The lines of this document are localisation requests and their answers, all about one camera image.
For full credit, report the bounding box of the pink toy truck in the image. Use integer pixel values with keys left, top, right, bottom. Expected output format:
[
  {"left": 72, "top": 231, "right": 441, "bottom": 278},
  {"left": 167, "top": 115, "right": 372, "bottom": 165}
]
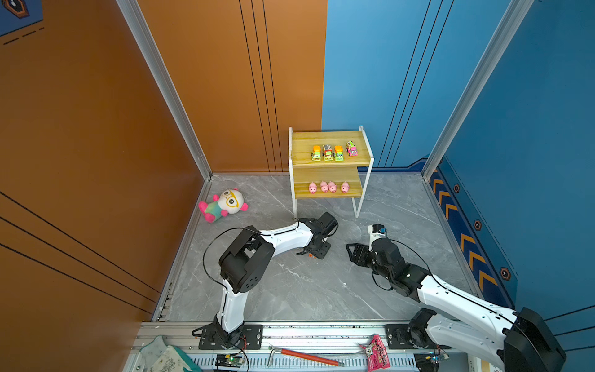
[{"left": 346, "top": 140, "right": 358, "bottom": 157}]

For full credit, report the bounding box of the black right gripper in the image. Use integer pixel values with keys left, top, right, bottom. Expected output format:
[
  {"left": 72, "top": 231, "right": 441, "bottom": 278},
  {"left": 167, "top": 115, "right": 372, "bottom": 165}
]
[{"left": 344, "top": 243, "right": 394, "bottom": 283}]

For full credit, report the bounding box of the green circuit board left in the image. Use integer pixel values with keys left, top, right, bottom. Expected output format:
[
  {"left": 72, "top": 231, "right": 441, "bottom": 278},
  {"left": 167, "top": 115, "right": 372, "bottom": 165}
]
[{"left": 215, "top": 354, "right": 247, "bottom": 370}]

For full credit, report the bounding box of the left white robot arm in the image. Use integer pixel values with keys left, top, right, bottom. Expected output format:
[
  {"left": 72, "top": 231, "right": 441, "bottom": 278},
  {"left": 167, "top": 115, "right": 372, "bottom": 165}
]
[{"left": 192, "top": 212, "right": 339, "bottom": 350}]

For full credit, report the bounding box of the pink snack packet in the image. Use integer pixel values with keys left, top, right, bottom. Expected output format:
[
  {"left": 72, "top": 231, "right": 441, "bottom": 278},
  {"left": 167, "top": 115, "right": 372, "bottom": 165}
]
[{"left": 359, "top": 334, "right": 391, "bottom": 372}]

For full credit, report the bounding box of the aluminium corner post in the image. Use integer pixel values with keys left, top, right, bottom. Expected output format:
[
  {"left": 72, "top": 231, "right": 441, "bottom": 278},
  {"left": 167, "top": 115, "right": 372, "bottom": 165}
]
[
  {"left": 421, "top": 0, "right": 534, "bottom": 181},
  {"left": 116, "top": 0, "right": 212, "bottom": 182}
]

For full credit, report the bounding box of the aluminium corner post right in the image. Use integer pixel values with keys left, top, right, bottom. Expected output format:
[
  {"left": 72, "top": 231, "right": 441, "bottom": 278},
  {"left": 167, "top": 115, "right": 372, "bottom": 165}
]
[{"left": 421, "top": 0, "right": 534, "bottom": 181}]

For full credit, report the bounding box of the red handled tool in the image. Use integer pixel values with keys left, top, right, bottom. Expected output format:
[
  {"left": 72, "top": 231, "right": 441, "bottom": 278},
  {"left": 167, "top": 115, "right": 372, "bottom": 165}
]
[{"left": 267, "top": 348, "right": 345, "bottom": 367}]

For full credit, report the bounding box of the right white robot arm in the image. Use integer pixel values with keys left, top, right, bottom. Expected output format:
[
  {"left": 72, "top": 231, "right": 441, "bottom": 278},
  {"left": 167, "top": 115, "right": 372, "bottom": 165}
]
[{"left": 346, "top": 238, "right": 567, "bottom": 371}]

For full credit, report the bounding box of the circuit board right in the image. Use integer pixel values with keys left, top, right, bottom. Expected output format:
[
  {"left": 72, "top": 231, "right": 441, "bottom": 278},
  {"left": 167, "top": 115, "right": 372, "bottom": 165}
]
[{"left": 414, "top": 353, "right": 450, "bottom": 372}]

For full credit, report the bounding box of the orange green toy truck bottom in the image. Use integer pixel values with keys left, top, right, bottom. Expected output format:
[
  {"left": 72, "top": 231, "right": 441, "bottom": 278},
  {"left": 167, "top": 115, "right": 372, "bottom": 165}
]
[{"left": 311, "top": 145, "right": 322, "bottom": 161}]

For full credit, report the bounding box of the white shelf frame with wood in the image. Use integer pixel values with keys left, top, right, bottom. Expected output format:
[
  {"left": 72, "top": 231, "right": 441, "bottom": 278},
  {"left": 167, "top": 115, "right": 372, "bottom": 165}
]
[{"left": 288, "top": 126, "right": 374, "bottom": 217}]

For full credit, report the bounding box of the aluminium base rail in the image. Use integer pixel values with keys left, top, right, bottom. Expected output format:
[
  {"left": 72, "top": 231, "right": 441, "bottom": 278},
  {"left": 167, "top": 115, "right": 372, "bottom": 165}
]
[{"left": 122, "top": 319, "right": 531, "bottom": 372}]

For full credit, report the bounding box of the aluminium corner post left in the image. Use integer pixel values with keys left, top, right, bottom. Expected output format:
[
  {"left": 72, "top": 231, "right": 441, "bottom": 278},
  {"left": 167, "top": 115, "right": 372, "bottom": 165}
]
[{"left": 116, "top": 0, "right": 212, "bottom": 182}]

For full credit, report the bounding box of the green orange toy truck top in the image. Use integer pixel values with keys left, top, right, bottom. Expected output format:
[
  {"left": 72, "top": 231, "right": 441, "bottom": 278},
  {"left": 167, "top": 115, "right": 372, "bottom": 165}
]
[{"left": 334, "top": 145, "right": 344, "bottom": 161}]

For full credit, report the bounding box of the plush doll pink white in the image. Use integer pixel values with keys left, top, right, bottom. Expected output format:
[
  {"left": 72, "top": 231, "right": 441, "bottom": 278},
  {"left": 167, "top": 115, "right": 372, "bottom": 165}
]
[{"left": 198, "top": 188, "right": 249, "bottom": 223}]

